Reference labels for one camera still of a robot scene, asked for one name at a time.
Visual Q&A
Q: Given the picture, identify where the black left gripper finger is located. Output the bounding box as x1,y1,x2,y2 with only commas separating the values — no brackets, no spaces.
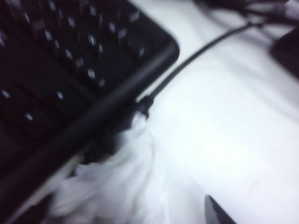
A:
205,195,237,224

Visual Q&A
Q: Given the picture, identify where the small white paper ball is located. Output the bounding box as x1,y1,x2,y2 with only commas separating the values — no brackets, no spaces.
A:
46,112,169,224

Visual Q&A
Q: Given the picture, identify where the thick black cable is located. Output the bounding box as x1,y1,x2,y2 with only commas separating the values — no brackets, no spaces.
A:
193,0,299,27

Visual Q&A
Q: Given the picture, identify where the black computer keyboard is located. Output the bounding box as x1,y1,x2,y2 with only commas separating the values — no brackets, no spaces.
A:
0,0,180,217

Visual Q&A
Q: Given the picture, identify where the thin black keyboard cable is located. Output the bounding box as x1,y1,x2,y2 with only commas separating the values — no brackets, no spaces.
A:
135,21,264,119

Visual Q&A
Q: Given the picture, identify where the black computer mouse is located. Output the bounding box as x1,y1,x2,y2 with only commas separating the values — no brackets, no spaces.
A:
270,28,299,80

